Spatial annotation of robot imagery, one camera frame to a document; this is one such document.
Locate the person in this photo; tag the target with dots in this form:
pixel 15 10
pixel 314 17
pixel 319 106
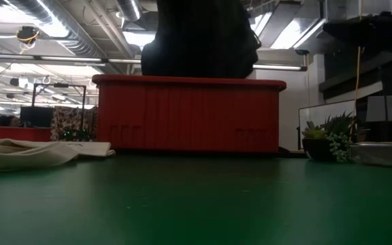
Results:
pixel 9 120

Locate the dark blue denim jeans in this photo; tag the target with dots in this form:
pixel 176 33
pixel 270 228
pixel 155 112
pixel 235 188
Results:
pixel 199 37

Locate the black metal stand frame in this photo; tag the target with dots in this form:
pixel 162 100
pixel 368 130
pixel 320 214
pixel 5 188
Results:
pixel 60 85

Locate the long ceiling light tube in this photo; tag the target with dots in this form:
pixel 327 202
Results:
pixel 70 59
pixel 277 67

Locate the white paper sheets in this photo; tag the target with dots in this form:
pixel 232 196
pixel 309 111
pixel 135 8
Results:
pixel 384 108

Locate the black ceiling camera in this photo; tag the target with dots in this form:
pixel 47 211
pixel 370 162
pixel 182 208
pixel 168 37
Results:
pixel 301 52

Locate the black monitor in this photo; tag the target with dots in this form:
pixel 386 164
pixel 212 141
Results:
pixel 36 116

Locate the green table mat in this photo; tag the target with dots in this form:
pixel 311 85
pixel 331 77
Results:
pixel 196 204

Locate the red storage bin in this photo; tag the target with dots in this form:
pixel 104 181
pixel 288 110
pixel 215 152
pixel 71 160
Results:
pixel 19 133

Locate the white crinkled packet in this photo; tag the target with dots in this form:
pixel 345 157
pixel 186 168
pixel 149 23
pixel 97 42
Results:
pixel 383 154

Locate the red plastic laundry basket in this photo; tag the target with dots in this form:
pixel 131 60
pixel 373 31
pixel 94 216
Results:
pixel 189 115

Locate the cream canvas tote bag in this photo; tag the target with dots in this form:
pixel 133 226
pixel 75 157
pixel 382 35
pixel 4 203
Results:
pixel 29 153

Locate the potted artificial succulent plant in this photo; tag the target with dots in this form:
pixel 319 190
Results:
pixel 332 143

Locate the silver ceiling air duct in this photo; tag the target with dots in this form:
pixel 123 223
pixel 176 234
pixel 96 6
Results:
pixel 77 37

